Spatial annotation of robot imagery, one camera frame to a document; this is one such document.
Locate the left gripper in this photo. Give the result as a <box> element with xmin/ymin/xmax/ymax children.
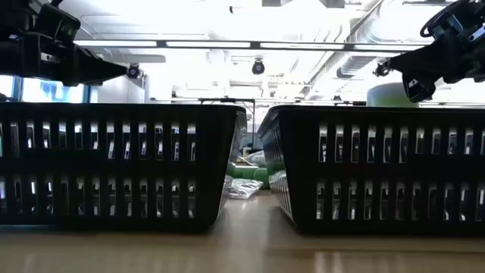
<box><xmin>0</xmin><ymin>32</ymin><xmax>128</xmax><ymax>87</ymax></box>

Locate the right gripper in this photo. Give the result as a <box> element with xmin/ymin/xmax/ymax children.
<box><xmin>390</xmin><ymin>26</ymin><xmax>485</xmax><ymax>104</ymax></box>

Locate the clear bag of cotton balls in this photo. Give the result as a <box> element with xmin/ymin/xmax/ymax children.
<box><xmin>236</xmin><ymin>149</ymin><xmax>267</xmax><ymax>168</ymax></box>

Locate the green wipes canister white lid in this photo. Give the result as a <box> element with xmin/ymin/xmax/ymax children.
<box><xmin>366</xmin><ymin>82</ymin><xmax>421</xmax><ymax>108</ymax></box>

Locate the black slotted plastic basket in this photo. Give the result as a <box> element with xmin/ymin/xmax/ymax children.
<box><xmin>257</xmin><ymin>105</ymin><xmax>485</xmax><ymax>236</ymax></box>
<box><xmin>0</xmin><ymin>102</ymin><xmax>247</xmax><ymax>232</ymax></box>

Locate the overhead rig bar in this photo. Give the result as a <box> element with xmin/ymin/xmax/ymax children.
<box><xmin>74</xmin><ymin>39</ymin><xmax>427</xmax><ymax>52</ymax></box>

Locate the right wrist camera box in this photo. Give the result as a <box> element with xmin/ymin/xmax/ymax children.
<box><xmin>430</xmin><ymin>0</ymin><xmax>485</xmax><ymax>39</ymax></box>

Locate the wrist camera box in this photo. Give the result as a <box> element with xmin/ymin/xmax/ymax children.
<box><xmin>36</xmin><ymin>2</ymin><xmax>82</xmax><ymax>43</ymax></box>
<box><xmin>430</xmin><ymin>0</ymin><xmax>485</xmax><ymax>39</ymax></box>

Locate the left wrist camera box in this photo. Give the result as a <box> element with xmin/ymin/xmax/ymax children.
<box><xmin>36</xmin><ymin>2</ymin><xmax>82</xmax><ymax>43</ymax></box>

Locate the black overhead rig camera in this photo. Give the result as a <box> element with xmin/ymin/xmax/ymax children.
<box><xmin>251</xmin><ymin>58</ymin><xmax>266</xmax><ymax>76</ymax></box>

